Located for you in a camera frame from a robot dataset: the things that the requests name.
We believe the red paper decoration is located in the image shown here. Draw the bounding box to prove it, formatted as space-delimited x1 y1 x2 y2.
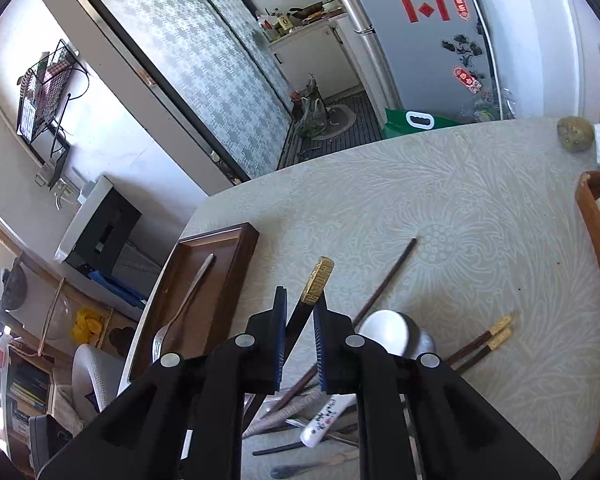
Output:
400 0 452 23

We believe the dark wooden chopstick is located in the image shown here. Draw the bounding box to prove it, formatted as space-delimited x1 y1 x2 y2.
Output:
253 440 306 457
277 237 418 401

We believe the round floor mat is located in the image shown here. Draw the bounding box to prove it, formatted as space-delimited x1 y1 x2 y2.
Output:
325 104 357 136

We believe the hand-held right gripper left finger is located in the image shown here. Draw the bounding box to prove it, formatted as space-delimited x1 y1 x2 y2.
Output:
37 286 288 480

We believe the grey round hat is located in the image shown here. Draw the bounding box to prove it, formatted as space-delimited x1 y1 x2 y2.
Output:
0 267 29 311

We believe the brown potato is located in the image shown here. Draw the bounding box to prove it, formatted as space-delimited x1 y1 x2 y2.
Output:
556 116 596 153

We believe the wooden bookshelf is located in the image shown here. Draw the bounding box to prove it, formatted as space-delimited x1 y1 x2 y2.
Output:
2 345 56 461

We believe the black wire wall rack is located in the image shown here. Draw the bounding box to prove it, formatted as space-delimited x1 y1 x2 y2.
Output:
16 39 90 187

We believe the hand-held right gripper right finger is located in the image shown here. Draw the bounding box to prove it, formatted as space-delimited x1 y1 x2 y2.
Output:
312 301 562 480

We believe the white and black appliance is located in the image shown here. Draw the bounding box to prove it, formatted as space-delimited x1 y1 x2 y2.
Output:
55 175 143 276

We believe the white chair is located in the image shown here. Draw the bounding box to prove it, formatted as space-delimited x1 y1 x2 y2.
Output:
72 344 131 423

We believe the black box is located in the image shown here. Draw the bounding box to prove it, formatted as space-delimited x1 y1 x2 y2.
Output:
30 414 74 472

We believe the brown wooden tray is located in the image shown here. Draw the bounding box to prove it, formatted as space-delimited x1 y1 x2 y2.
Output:
127 221 261 386

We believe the metal fork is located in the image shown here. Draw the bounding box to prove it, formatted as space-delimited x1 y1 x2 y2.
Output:
151 253 217 363

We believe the patterned sliding door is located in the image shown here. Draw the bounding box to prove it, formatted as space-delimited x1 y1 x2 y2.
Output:
60 0 296 183

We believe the white kitchen cabinet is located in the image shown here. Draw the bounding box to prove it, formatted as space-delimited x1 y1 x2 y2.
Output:
245 0 367 100

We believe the white ceramic spoon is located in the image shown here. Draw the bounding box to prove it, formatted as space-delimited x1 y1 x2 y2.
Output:
300 310 437 450

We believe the wooden chair back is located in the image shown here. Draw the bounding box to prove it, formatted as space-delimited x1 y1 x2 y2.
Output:
575 170 600 456

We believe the bag of vegetables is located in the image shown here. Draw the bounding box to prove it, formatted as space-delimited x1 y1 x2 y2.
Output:
292 74 331 138

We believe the yellow cloth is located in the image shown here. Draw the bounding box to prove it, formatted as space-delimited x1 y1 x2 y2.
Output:
71 306 105 343

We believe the grey refrigerator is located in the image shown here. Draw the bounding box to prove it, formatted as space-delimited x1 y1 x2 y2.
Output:
315 0 511 121

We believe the green bag with white handle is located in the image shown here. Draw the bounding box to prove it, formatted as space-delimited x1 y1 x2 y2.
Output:
384 107 461 140

